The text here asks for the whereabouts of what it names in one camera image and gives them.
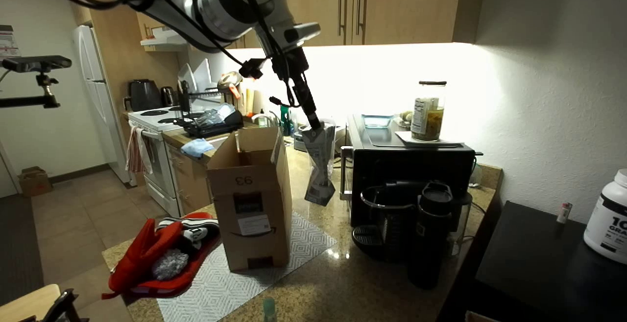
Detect red oven mitt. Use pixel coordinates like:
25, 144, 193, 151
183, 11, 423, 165
101, 212, 222, 299

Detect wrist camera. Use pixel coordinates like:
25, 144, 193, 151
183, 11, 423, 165
239, 57, 268, 80

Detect blue cloth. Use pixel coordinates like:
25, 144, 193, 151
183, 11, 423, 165
180, 138, 215, 159

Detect green bottle cap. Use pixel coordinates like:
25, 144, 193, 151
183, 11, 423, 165
262, 296, 279, 322

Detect open cardboard box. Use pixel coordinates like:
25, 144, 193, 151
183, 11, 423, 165
206, 126, 293, 272

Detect grey paper pouch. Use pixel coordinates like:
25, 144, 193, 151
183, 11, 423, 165
301, 123, 337, 207

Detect black side table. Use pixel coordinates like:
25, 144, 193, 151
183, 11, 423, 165
474, 200, 627, 322

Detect dark floor rug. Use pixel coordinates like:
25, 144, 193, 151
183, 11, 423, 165
0, 194, 45, 308

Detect cabinet door handle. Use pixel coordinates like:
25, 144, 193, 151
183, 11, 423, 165
337, 0, 349, 37
356, 0, 369, 37

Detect green soap bottle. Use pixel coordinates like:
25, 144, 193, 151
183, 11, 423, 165
280, 105, 293, 137

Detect white range hood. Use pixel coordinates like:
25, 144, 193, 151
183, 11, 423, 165
140, 27, 190, 52

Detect white plates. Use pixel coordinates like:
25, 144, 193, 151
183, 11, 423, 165
177, 58, 213, 94

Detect microwave handle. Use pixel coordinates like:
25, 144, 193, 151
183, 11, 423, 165
340, 146, 355, 201

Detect small cardboard box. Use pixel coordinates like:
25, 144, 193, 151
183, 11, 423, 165
18, 166, 54, 198

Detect black kettle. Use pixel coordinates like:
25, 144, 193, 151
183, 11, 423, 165
123, 79, 164, 112

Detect white refrigerator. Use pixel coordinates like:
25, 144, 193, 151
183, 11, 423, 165
72, 25, 137, 186

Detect black tumbler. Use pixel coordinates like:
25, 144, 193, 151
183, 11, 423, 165
408, 180, 454, 291

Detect glass dish with blue rim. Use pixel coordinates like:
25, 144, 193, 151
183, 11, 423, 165
361, 114, 394, 129

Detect black microwave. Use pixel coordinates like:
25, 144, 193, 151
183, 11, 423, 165
340, 114, 484, 228

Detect black dish rack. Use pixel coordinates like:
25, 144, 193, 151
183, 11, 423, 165
173, 79, 244, 139

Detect glass jar with black lid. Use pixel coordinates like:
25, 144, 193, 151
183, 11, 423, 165
410, 80, 448, 142

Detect white patterned mat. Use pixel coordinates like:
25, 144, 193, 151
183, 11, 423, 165
156, 211, 338, 322

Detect white paper sheet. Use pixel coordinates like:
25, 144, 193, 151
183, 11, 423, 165
394, 130, 464, 147

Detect white stove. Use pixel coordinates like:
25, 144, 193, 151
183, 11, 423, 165
127, 105, 197, 219

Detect white supplement tub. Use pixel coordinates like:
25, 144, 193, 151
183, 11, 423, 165
582, 168, 627, 265

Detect striped hanging towel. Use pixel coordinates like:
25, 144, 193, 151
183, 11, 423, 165
125, 126, 154, 175

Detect grey crumpled ball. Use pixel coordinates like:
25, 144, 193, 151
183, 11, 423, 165
151, 248, 190, 281

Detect camera on mount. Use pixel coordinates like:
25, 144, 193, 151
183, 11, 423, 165
0, 55, 73, 110

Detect black coffee machine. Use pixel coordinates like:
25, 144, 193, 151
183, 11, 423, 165
351, 180, 474, 264

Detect black white striped cloth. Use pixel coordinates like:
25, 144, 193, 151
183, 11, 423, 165
156, 217, 220, 245

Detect wooden wall cabinet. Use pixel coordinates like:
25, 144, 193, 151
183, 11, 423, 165
78, 0, 489, 53

